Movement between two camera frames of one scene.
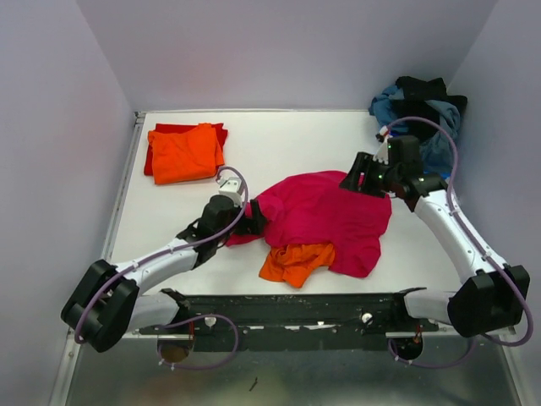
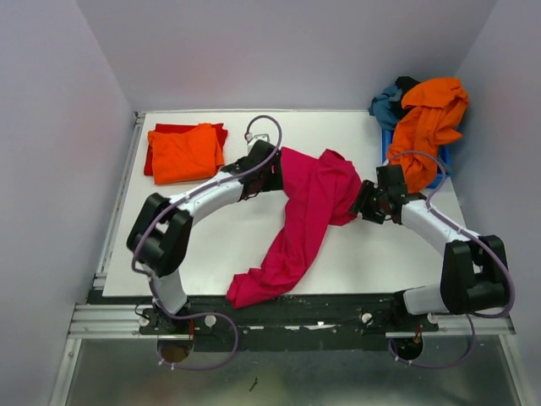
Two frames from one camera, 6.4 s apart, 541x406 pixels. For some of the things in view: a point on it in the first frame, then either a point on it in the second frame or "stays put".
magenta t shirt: x=317 y=208 → x=322 y=191
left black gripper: x=254 y=216 → x=274 y=172
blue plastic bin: x=444 y=173 → x=443 y=165
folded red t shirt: x=219 y=131 stays put
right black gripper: x=357 y=174 → x=368 y=201
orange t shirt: x=292 y=263 → x=428 y=120
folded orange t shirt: x=187 y=155 stays put
